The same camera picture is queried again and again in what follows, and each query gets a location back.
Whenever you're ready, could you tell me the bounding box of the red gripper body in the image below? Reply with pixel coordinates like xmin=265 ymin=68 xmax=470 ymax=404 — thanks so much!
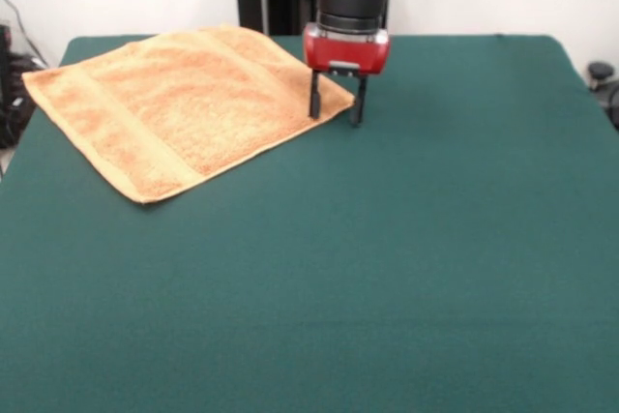
xmin=302 ymin=22 xmax=392 ymax=78

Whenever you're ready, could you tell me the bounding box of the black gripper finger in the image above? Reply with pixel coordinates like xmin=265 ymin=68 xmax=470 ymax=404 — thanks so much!
xmin=349 ymin=75 xmax=369 ymax=129
xmin=308 ymin=69 xmax=322 ymax=120

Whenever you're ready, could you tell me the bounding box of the tan towel with white label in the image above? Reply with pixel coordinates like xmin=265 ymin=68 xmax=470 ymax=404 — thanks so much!
xmin=21 ymin=23 xmax=357 ymax=205

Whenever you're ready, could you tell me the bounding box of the dark green table cloth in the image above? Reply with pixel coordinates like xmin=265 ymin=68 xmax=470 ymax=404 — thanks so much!
xmin=0 ymin=34 xmax=619 ymax=413

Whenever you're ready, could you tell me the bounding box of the dark stand base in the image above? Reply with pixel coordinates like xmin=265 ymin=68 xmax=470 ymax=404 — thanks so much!
xmin=587 ymin=61 xmax=619 ymax=132

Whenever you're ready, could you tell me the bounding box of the black equipment with cables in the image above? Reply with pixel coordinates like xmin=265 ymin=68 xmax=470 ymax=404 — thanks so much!
xmin=0 ymin=23 xmax=52 ymax=149

